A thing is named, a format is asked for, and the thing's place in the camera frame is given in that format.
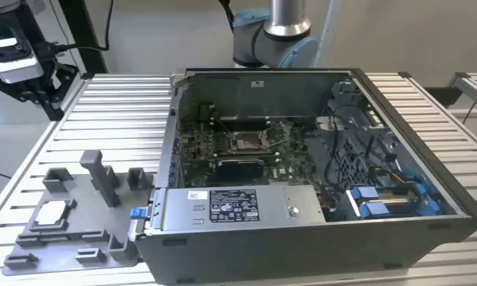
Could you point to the grey plastic drive cage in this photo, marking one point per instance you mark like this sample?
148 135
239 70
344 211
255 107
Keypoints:
354 161

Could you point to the black RAM slot white clips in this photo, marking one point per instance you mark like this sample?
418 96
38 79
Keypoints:
240 121
244 155

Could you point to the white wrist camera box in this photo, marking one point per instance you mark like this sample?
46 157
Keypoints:
16 70

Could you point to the blue case latch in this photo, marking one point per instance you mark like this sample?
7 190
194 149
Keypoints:
138 214

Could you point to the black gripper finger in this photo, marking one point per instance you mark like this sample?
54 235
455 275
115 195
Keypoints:
55 104
24 92

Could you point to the grey parts rack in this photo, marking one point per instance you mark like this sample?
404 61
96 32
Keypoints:
83 214

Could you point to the hard disk in blue carrier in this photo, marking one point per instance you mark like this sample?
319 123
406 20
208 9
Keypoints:
376 208
366 192

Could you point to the green motherboard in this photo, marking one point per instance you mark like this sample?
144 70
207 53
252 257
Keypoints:
290 155

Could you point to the silver CPU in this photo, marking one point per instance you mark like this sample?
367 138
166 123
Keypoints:
51 213

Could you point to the black graphics card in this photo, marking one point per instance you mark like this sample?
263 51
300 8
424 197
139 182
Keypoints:
240 171

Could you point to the silver power supply unit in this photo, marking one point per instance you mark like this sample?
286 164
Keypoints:
271 208

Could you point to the aluminium slat side table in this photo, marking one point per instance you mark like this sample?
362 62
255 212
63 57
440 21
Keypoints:
474 89

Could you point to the white plug connector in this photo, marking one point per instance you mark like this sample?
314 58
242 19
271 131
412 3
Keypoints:
326 123

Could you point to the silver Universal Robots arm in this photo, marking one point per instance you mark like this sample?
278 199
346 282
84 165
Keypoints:
286 26

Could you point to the metal locking lever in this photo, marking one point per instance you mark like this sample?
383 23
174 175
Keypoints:
226 125

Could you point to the CPU socket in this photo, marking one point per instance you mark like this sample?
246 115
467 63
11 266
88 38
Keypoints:
247 144

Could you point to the black open PC case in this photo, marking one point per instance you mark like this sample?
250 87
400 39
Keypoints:
263 253

